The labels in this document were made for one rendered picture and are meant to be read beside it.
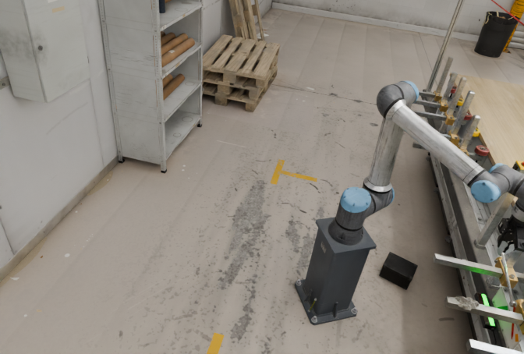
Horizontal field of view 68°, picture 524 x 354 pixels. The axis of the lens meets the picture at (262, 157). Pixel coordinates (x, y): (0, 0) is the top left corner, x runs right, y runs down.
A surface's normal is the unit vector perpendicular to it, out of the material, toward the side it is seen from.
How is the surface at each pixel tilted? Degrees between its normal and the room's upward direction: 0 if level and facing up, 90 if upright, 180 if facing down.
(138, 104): 90
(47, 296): 0
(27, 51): 90
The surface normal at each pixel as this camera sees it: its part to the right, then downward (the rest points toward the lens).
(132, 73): -0.23, 0.53
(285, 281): 0.10, -0.82
